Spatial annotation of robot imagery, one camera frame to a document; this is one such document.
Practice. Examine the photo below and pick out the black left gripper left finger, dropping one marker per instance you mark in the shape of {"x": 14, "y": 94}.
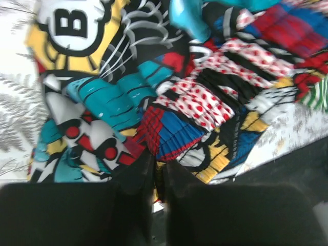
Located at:
{"x": 117, "y": 212}

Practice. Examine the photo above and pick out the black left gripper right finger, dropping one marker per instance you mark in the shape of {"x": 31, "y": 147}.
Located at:
{"x": 261, "y": 214}

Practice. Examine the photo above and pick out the colourful comic print shorts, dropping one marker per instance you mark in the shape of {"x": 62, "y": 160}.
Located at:
{"x": 197, "y": 82}

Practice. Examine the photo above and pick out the green white striped shorts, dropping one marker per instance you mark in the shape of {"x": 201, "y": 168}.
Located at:
{"x": 316, "y": 97}

